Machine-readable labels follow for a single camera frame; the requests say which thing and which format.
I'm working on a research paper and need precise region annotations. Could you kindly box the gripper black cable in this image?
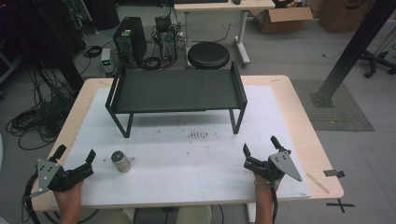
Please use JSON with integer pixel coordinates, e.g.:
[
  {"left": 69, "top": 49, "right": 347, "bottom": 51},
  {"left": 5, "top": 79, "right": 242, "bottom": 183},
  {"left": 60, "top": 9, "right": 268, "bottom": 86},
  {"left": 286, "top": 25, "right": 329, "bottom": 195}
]
[
  {"left": 21, "top": 172, "right": 43, "bottom": 224},
  {"left": 269, "top": 181, "right": 280, "bottom": 224}
]

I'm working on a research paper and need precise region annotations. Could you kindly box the person's left hand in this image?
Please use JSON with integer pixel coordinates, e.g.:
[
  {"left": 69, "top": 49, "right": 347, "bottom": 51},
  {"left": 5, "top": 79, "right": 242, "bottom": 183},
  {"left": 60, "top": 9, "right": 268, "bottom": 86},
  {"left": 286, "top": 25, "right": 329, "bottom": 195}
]
[{"left": 52, "top": 180, "right": 85, "bottom": 204}]

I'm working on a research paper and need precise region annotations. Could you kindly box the coiled black cable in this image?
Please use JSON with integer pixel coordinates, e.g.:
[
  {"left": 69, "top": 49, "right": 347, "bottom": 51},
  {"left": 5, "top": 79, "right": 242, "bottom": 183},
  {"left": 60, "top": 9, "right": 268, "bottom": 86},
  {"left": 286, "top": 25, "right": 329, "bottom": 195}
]
[
  {"left": 82, "top": 45, "right": 104, "bottom": 59},
  {"left": 141, "top": 56, "right": 163, "bottom": 71}
]

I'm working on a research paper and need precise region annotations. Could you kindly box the tangle of black cables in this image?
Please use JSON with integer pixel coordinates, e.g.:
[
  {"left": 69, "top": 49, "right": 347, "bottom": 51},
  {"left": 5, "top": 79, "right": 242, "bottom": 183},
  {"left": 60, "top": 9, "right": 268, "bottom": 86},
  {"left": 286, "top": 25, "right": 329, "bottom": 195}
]
[{"left": 5, "top": 66, "right": 78, "bottom": 151}]

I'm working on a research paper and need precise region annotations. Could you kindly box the white power supply unit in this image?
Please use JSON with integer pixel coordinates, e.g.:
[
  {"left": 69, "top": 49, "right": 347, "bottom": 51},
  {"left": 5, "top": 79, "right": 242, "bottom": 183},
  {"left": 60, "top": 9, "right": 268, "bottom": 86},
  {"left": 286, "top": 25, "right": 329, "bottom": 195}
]
[{"left": 100, "top": 48, "right": 114, "bottom": 77}]

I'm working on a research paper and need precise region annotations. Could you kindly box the open small computer case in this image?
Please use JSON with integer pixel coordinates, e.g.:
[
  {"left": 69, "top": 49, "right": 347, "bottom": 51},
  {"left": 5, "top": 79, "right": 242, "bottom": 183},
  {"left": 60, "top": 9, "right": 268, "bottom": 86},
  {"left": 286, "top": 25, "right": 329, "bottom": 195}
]
[{"left": 154, "top": 15, "right": 178, "bottom": 63}]

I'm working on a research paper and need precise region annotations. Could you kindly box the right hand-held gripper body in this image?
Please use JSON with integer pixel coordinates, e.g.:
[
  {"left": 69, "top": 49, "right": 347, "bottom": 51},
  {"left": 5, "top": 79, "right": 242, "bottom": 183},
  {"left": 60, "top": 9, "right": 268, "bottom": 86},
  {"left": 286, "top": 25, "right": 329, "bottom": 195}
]
[{"left": 243, "top": 150, "right": 304, "bottom": 183}]

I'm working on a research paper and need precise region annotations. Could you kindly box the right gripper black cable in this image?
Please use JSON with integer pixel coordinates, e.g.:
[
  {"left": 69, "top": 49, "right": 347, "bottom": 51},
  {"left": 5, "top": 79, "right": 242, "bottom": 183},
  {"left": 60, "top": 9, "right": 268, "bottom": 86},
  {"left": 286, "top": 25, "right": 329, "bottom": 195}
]
[{"left": 269, "top": 181, "right": 280, "bottom": 224}]

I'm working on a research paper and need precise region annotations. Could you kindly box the black round stool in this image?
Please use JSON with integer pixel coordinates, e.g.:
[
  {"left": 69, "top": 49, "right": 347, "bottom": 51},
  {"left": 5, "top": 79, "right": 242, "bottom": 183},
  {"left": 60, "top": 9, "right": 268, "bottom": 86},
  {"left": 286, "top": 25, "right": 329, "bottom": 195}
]
[{"left": 187, "top": 41, "right": 231, "bottom": 70}]

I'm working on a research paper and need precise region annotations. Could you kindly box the grey floor mat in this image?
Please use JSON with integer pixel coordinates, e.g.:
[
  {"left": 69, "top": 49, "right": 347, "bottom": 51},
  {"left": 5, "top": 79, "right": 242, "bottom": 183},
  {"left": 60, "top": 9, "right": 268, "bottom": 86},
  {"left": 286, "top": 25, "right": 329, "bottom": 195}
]
[{"left": 290, "top": 78, "right": 375, "bottom": 133}]

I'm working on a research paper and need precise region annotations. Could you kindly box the silver metal can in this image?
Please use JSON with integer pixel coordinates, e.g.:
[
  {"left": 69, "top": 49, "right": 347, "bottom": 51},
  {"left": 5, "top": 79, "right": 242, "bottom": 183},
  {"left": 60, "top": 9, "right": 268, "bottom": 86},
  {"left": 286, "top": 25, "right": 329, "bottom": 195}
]
[{"left": 110, "top": 149, "right": 132, "bottom": 174}]

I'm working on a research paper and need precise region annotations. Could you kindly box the white-legged wooden desk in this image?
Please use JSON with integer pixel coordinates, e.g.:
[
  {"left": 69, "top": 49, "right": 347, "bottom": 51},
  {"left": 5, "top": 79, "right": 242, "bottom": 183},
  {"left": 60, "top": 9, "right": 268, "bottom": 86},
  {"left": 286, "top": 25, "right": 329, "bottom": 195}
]
[{"left": 173, "top": 0, "right": 276, "bottom": 68}]

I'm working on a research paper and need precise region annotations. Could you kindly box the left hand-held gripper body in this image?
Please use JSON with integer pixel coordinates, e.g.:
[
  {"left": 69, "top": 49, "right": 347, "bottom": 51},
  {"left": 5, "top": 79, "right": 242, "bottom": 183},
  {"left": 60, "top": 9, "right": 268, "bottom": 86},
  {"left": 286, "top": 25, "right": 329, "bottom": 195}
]
[{"left": 35, "top": 158, "right": 94, "bottom": 193}]

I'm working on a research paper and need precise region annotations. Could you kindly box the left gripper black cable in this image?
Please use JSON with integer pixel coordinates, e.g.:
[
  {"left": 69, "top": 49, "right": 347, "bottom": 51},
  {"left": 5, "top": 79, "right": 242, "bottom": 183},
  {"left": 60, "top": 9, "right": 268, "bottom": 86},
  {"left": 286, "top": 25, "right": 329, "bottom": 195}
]
[{"left": 21, "top": 172, "right": 43, "bottom": 224}]

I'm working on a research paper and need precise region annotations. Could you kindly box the black keyboard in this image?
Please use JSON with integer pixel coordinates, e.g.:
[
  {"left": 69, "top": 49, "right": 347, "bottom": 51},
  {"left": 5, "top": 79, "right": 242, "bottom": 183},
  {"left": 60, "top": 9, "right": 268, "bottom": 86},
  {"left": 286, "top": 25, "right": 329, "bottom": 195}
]
[{"left": 182, "top": 0, "right": 230, "bottom": 5}]

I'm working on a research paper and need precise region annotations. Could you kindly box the black office chair base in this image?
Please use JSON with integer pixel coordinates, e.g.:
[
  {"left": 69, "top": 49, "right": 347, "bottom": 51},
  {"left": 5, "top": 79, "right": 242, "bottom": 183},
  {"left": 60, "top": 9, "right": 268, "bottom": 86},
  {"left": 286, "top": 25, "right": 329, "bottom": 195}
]
[{"left": 357, "top": 49, "right": 396, "bottom": 79}]

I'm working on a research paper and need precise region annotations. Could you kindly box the black computer tower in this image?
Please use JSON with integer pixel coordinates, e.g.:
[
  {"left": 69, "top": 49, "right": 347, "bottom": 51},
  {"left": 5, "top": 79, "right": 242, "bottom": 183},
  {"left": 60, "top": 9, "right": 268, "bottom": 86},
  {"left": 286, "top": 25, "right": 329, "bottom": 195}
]
[{"left": 112, "top": 16, "right": 148, "bottom": 69}]

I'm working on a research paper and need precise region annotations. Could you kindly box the black tape strip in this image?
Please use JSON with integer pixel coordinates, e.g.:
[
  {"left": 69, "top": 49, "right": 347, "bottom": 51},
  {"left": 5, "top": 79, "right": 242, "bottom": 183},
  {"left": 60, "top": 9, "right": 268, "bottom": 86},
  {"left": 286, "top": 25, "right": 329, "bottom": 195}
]
[{"left": 322, "top": 169, "right": 347, "bottom": 179}]

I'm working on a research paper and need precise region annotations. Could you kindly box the open cardboard box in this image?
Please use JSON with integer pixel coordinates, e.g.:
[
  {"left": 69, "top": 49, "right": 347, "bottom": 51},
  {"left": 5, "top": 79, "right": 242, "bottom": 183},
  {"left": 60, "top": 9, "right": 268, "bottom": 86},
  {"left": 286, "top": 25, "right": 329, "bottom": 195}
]
[{"left": 249, "top": 6, "right": 314, "bottom": 35}]

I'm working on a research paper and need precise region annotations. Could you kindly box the large closed cardboard box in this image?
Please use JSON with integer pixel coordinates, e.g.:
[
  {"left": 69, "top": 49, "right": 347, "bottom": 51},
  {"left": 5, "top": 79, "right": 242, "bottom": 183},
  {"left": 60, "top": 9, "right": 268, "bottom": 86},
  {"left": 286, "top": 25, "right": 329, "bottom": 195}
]
[{"left": 317, "top": 0, "right": 376, "bottom": 34}]

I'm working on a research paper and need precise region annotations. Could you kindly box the thin wooden stick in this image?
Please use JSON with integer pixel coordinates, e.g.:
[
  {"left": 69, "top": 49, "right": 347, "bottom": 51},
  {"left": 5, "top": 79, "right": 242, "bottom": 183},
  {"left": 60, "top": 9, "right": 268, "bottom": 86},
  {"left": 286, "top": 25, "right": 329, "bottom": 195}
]
[{"left": 304, "top": 172, "right": 331, "bottom": 196}]

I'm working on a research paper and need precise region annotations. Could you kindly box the black tape cross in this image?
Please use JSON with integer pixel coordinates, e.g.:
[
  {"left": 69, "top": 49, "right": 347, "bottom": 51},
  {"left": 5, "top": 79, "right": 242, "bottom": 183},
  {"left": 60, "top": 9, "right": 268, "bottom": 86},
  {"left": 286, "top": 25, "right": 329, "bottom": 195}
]
[{"left": 325, "top": 198, "right": 356, "bottom": 215}]

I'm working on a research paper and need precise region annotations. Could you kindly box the dark curtain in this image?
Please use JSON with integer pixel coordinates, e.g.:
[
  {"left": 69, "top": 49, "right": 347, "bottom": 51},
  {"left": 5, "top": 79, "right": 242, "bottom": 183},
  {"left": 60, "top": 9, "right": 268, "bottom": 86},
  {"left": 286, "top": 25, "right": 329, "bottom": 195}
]
[{"left": 0, "top": 0, "right": 87, "bottom": 92}]

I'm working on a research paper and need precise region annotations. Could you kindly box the white table mat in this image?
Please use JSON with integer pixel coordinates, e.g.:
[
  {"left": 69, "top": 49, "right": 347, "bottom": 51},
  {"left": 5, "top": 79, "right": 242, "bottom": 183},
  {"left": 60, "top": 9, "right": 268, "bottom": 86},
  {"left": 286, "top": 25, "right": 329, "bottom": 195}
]
[{"left": 50, "top": 85, "right": 313, "bottom": 210}]

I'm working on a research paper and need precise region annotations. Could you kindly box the black metal shelf rack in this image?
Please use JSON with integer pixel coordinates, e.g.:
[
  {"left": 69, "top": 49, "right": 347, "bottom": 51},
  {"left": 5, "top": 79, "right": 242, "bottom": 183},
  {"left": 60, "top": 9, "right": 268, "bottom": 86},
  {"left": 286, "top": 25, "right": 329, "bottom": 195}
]
[{"left": 105, "top": 60, "right": 248, "bottom": 139}]

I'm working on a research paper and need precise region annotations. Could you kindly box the black metal frame post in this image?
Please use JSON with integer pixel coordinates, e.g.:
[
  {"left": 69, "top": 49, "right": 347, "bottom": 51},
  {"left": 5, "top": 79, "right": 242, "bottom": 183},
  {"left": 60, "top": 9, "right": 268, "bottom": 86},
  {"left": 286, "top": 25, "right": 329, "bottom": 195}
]
[{"left": 309, "top": 0, "right": 396, "bottom": 109}]

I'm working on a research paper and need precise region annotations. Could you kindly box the person's right hand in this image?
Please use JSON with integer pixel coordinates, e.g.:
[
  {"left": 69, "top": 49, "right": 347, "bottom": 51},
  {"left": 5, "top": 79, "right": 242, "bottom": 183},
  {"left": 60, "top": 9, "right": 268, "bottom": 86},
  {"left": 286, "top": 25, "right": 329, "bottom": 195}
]
[{"left": 253, "top": 173, "right": 282, "bottom": 196}]

